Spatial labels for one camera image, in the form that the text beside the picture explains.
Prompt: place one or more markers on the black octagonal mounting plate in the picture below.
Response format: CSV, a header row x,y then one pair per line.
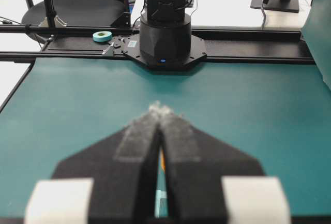
x,y
165,53

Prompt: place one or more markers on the teal tape roll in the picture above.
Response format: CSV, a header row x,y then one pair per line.
x,y
102,36

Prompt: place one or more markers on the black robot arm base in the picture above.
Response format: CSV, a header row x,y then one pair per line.
x,y
166,18

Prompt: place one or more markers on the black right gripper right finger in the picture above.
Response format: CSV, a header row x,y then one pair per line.
x,y
209,181

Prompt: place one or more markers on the teal side panel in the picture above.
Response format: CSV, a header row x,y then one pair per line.
x,y
316,33

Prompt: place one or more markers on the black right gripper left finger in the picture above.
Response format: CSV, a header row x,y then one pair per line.
x,y
112,181

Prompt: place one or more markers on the black aluminium frame rail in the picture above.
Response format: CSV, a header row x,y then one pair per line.
x,y
219,45

